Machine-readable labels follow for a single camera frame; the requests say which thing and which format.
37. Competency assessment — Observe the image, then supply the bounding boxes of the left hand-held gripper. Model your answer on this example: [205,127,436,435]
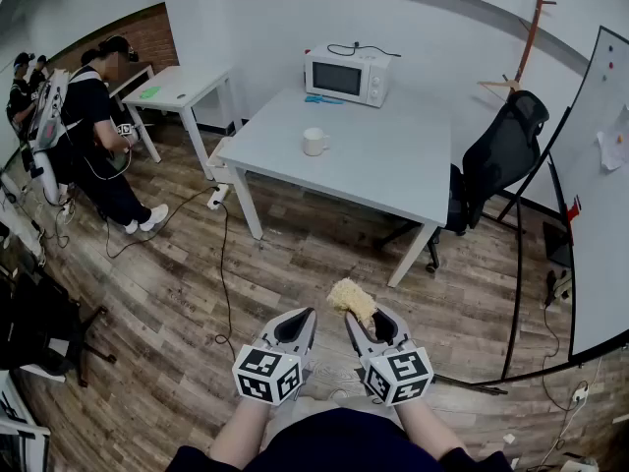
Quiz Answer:
[231,307,318,407]

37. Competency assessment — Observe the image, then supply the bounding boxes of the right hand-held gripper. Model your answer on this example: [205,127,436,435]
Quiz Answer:
[344,305,435,408]

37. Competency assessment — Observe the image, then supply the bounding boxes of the yellow sponge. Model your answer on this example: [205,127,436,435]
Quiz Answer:
[326,277,378,326]

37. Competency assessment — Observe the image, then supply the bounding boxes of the white mug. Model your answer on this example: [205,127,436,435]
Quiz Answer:
[302,126,331,157]

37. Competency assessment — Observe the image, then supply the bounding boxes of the person's right forearm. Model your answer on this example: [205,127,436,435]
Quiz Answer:
[392,398,469,462]

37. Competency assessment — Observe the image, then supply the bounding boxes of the person's left forearm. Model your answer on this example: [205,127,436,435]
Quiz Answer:
[209,399,273,469]

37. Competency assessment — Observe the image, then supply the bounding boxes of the person's beige trousers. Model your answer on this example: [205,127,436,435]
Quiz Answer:
[264,394,400,449]

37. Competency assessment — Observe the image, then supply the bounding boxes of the person's dark navy shirt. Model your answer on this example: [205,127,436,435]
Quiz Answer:
[164,407,515,472]

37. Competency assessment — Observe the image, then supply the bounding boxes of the large white table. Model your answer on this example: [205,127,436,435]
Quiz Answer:
[215,84,454,288]

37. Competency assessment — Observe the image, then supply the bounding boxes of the white plastic basket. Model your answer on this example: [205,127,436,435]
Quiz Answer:
[205,135,233,169]

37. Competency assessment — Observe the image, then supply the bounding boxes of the black mesh office chair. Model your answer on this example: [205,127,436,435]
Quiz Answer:
[372,88,551,275]

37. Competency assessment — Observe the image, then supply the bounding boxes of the whiteboard on black stand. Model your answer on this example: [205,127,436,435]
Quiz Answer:
[499,25,629,388]

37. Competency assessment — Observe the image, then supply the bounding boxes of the white microwave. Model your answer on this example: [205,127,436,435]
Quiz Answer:
[304,42,393,109]

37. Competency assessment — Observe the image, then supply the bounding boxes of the black swivel chair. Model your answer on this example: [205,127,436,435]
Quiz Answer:
[0,269,118,389]

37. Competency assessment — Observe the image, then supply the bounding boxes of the small white table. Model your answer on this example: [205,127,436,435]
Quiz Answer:
[120,64,245,182]

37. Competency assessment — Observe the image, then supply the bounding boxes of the pale wooden clothes hanger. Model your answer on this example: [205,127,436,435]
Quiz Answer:
[477,78,525,103]

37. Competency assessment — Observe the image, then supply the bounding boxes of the white equipment rack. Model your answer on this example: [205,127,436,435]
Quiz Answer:
[0,370,52,472]

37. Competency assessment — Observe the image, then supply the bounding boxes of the white paper sheet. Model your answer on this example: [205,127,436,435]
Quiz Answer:
[595,109,629,172]

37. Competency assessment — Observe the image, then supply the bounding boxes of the brown wooden coat rack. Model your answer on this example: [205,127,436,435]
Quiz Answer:
[500,0,558,93]

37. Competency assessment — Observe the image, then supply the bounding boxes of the black floor cable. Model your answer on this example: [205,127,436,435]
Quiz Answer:
[213,201,239,364]
[104,186,218,261]

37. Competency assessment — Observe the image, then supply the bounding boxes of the thin black cable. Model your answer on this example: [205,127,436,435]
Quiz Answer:
[541,304,582,413]

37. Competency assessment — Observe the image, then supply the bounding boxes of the black microwave power cable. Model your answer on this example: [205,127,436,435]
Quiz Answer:
[326,40,402,60]

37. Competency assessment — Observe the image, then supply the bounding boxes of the grey desk white frame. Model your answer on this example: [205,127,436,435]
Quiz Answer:
[105,63,156,115]

